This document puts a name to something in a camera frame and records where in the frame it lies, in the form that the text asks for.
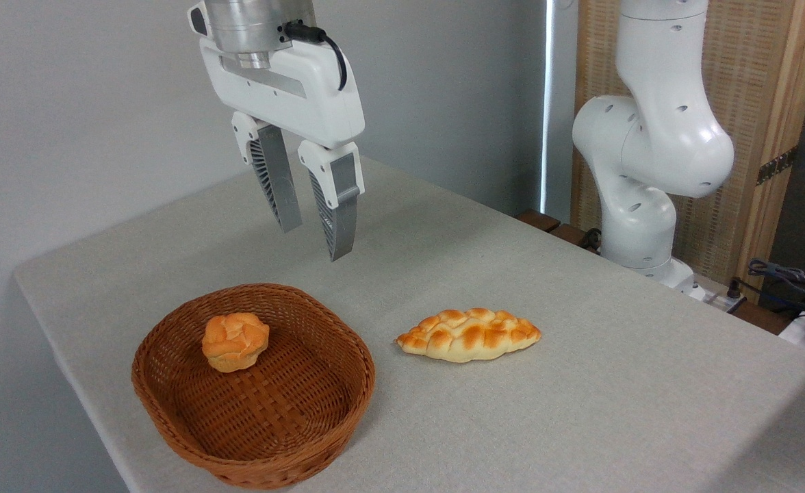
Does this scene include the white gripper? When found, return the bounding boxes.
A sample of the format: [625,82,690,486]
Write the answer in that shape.
[199,38,366,262]

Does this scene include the long braided bread loaf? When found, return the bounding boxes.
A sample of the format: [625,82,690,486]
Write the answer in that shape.
[395,308,542,363]

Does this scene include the round golden bread roll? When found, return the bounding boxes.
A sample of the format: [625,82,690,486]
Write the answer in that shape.
[201,313,270,373]

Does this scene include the brown wicker basket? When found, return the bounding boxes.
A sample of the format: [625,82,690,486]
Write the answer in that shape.
[131,283,376,490]

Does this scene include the brown wooden base blocks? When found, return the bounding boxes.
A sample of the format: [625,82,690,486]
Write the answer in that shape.
[515,209,603,255]

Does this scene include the grey table cloth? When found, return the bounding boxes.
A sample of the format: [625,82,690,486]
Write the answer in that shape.
[12,154,805,493]

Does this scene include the metal screen hinge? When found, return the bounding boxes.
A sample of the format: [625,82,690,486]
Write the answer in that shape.
[757,147,799,186]

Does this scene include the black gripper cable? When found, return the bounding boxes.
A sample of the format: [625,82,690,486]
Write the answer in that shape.
[283,22,348,92]

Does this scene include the bundle of dark cables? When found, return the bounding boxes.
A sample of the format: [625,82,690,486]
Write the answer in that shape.
[747,258,805,317]

